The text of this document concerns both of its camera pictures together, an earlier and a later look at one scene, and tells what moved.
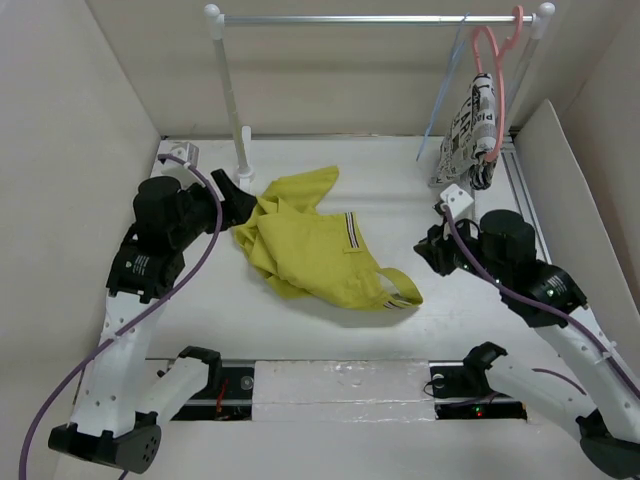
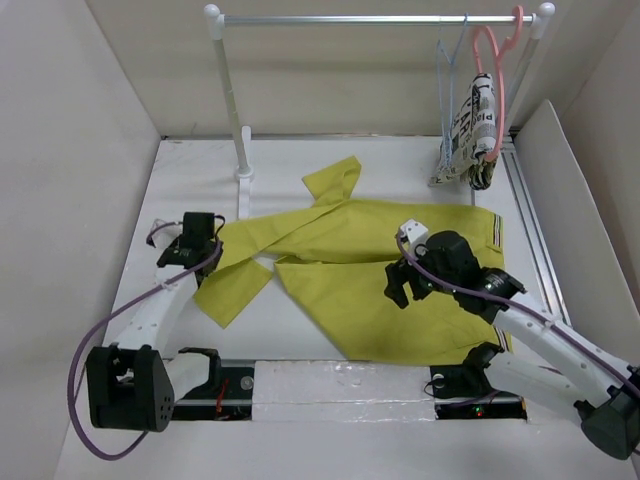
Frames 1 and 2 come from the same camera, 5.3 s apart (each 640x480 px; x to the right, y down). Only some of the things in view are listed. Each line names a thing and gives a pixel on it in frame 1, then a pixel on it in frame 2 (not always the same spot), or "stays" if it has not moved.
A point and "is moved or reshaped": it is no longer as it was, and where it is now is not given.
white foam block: (339, 390) stays
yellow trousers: (318, 254) is moved or reshaped
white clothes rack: (539, 21) stays
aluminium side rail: (518, 176) stays
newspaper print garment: (471, 138) stays
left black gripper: (237, 205) -> (216, 262)
